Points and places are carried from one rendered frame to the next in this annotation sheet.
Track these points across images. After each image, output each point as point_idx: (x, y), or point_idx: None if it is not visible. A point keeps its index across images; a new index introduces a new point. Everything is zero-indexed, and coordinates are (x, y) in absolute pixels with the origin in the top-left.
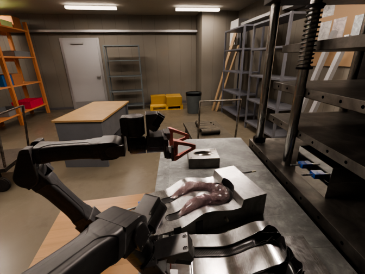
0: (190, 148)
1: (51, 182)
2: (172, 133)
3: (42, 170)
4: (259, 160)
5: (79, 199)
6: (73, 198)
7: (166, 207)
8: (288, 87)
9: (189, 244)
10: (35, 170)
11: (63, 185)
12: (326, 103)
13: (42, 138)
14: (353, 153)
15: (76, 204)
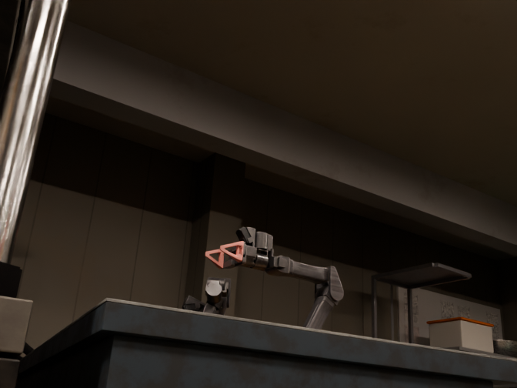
0: (209, 255)
1: (314, 302)
2: (236, 247)
3: (321, 292)
4: (52, 336)
5: (308, 326)
6: (307, 320)
7: (206, 288)
8: (10, 57)
9: (185, 299)
10: (315, 288)
11: (316, 309)
12: None
13: (329, 266)
14: None
15: (303, 326)
